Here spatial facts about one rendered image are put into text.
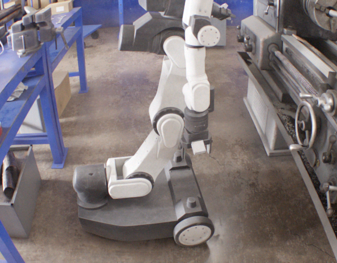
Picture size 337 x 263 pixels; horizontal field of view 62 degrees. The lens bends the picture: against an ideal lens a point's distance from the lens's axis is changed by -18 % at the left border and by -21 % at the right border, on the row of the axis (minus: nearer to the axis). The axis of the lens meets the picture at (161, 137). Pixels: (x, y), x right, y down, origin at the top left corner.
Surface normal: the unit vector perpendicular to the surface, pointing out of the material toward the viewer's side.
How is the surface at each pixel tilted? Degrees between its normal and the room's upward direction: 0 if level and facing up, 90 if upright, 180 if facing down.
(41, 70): 90
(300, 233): 0
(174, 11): 123
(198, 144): 31
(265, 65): 90
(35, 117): 90
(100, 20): 90
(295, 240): 0
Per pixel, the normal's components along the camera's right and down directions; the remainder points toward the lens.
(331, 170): -1.00, 0.04
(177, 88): 0.15, 0.56
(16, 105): -0.02, -0.82
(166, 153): 0.11, 0.86
